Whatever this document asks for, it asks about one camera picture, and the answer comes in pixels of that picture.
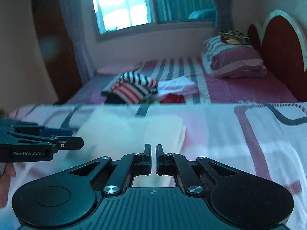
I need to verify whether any cream cloth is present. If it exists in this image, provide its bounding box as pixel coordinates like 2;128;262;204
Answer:
77;109;187;156

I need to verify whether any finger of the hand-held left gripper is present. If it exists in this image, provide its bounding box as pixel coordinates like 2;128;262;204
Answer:
13;134;84;150
10;124;73;138

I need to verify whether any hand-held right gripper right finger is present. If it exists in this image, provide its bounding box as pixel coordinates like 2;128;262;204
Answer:
156;144;238;195

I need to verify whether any striped pillow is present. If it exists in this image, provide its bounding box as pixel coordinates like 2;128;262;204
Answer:
201;35;268;78

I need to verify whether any flat pink pillow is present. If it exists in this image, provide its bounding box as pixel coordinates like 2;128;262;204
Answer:
97;63;143;75

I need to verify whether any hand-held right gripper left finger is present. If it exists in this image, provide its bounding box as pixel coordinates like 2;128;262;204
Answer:
69;144;152;195

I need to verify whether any grey curtain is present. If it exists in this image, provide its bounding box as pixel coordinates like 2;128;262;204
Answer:
58;0;97;85

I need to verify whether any brown wooden door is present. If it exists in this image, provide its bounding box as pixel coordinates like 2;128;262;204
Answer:
31;0;83;104

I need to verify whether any window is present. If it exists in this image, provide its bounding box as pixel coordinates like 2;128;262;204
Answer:
90;0;218;36

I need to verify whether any colourful printed bag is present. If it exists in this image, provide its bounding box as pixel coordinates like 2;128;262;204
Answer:
220;30;251;45

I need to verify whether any red headboard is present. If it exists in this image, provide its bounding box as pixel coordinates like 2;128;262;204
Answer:
247;10;307;101

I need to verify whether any striped garment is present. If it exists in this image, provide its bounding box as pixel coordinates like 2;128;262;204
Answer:
101;71;159;104

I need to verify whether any striped bed sheet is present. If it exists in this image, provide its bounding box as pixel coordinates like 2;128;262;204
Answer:
67;56;298;105

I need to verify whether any red garment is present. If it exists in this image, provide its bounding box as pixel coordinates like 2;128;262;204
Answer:
161;94;187;105

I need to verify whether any black garment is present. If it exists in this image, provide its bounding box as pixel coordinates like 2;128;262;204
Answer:
104;93;127;105

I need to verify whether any white garment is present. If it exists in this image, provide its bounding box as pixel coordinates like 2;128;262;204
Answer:
157;76;197;97

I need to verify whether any teal curtain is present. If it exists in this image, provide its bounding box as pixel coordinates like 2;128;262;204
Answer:
151;0;217;22

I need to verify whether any person's left hand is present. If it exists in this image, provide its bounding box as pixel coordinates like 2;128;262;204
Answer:
0;163;16;208

